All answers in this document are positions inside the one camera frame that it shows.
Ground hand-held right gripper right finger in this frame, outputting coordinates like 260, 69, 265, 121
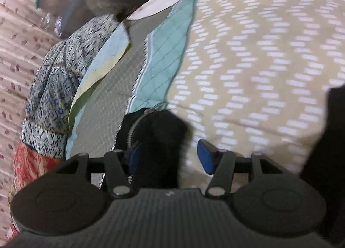
197, 140, 290, 199

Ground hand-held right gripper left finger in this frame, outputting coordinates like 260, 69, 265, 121
55, 141, 142, 199

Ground black pants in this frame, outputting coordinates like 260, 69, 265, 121
101, 85, 345, 248

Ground patterned bed sheet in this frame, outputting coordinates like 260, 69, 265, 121
66, 0, 345, 192

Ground floral patchwork quilt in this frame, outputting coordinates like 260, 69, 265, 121
11, 13, 132, 238

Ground leaf-print curtain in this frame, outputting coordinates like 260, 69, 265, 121
0, 0, 64, 240

